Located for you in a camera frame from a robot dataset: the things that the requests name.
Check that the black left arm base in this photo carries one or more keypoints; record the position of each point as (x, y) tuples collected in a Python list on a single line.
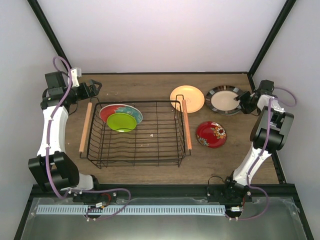
[(93, 198)]

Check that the red floral plate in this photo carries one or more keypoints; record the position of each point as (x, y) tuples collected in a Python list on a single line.
[(211, 134)]

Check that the wooden rack handle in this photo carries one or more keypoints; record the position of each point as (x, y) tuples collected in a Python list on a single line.
[(186, 125), (85, 127)]

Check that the black wire dish rack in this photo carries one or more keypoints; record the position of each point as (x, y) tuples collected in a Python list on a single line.
[(159, 140)]

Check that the left wooden rack handle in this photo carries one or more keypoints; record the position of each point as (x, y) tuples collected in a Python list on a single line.
[(85, 127)]

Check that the yellow orange plate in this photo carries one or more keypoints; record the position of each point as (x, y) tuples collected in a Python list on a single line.
[(193, 96)]

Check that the lime green plate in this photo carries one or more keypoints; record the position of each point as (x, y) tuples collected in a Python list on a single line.
[(121, 122)]

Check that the light blue slotted cable duct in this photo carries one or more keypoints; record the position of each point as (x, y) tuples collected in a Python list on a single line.
[(203, 210)]

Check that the clear plastic sheet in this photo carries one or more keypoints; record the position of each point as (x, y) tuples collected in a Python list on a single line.
[(278, 219)]

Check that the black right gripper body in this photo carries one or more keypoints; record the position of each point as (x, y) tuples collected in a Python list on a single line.
[(246, 103)]

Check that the red teal patterned plate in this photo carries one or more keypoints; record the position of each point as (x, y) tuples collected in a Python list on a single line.
[(111, 109)]

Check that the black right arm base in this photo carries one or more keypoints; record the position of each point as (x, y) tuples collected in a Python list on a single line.
[(231, 194)]

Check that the black aluminium frame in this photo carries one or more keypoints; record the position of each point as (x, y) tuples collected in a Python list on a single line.
[(150, 192)]

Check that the right wooden rack handle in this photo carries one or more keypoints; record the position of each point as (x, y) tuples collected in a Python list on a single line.
[(186, 125)]

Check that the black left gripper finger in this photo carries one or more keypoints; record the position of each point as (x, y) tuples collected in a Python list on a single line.
[(94, 91), (94, 85)]

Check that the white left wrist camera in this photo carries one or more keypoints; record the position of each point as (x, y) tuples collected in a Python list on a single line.
[(75, 74)]

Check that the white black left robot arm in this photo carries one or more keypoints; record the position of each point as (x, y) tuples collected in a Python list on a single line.
[(52, 168)]

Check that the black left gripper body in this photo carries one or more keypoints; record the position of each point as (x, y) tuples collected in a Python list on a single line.
[(85, 94)]

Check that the black rimmed cream plate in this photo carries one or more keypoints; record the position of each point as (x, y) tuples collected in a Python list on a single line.
[(221, 98)]

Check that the light green flower plate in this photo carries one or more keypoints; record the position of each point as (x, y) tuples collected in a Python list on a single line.
[(231, 113)]

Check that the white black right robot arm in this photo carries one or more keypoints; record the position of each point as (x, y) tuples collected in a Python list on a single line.
[(268, 135)]

